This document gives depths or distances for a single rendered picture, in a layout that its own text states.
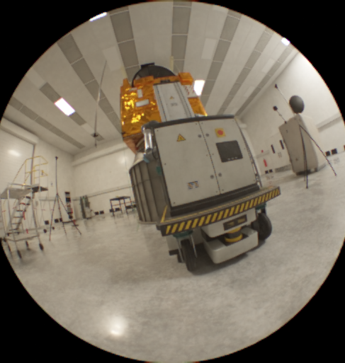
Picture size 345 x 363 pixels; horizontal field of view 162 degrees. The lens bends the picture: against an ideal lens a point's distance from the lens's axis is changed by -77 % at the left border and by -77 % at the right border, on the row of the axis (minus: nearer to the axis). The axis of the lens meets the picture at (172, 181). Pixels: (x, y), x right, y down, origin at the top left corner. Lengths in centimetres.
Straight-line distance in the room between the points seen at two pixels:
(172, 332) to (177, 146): 80
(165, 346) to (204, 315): 17
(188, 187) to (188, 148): 21
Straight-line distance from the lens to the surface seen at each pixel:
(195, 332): 47
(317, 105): 788
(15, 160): 800
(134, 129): 272
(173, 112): 133
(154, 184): 209
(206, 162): 66
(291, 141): 400
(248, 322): 48
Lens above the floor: 43
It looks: 6 degrees up
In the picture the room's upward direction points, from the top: 13 degrees counter-clockwise
